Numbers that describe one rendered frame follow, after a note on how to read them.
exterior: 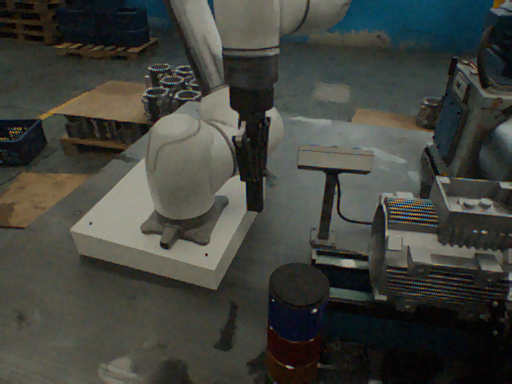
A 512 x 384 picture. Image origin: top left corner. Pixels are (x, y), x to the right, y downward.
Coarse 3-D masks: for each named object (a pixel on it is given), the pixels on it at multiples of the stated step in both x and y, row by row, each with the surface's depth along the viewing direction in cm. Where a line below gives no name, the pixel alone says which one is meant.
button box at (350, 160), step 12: (300, 156) 88; (312, 156) 88; (324, 156) 88; (336, 156) 87; (348, 156) 87; (360, 156) 86; (372, 156) 86; (300, 168) 93; (312, 168) 91; (324, 168) 88; (336, 168) 87; (348, 168) 87; (360, 168) 86
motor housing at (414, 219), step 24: (384, 216) 76; (408, 216) 64; (432, 216) 63; (384, 240) 78; (408, 240) 63; (432, 240) 62; (384, 264) 63; (432, 264) 60; (456, 264) 60; (384, 288) 65; (408, 288) 63; (432, 288) 62; (456, 288) 61; (480, 288) 61; (504, 288) 60
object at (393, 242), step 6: (390, 240) 61; (396, 240) 61; (390, 246) 61; (396, 246) 61; (504, 252) 60; (510, 252) 59; (504, 258) 60; (510, 258) 59; (504, 264) 60; (510, 264) 59; (372, 294) 70; (378, 294) 68; (384, 300) 68; (486, 312) 66
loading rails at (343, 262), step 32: (320, 256) 82; (352, 256) 82; (352, 288) 83; (352, 320) 73; (384, 320) 72; (416, 320) 70; (448, 320) 69; (480, 320) 68; (416, 352) 74; (448, 352) 74; (480, 352) 72
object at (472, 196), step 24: (432, 192) 67; (456, 192) 67; (480, 192) 66; (504, 192) 64; (456, 216) 59; (480, 216) 58; (504, 216) 57; (456, 240) 61; (480, 240) 60; (504, 240) 60
